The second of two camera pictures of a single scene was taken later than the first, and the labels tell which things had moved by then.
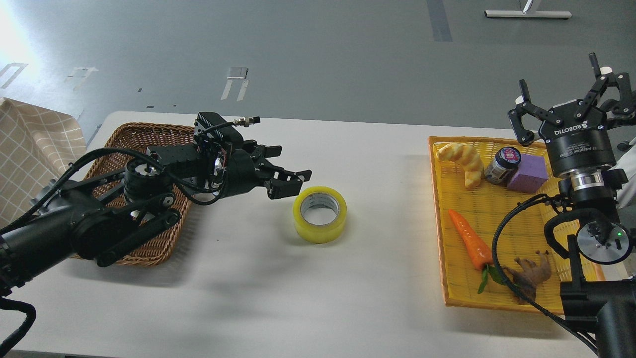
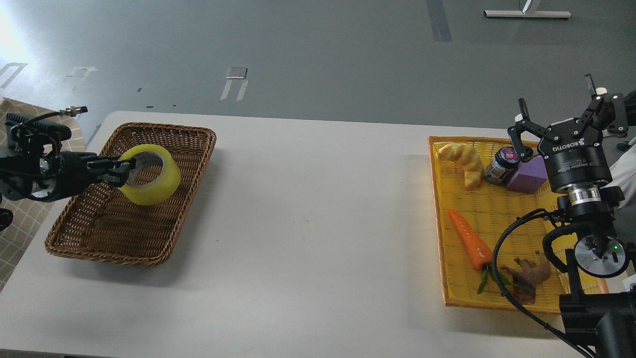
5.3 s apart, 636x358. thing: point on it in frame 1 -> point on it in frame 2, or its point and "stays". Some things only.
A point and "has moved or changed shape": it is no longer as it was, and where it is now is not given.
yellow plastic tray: [497, 251] stays
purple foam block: [531, 174] stays
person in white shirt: [627, 193] stays
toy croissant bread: [469, 159] stays
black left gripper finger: [284, 183] -> [118, 177]
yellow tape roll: [320, 215] has moved or changed shape
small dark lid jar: [504, 165] stays
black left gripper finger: [259, 152] -> [112, 164]
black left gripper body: [244, 172] -> [73, 174]
